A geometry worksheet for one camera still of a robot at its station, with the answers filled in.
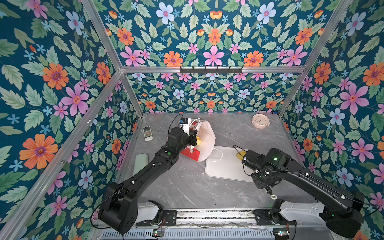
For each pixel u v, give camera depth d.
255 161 0.53
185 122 0.69
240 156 0.56
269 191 0.64
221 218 0.75
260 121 1.11
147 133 1.07
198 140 0.93
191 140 0.72
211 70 0.93
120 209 0.40
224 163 0.79
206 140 0.92
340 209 0.39
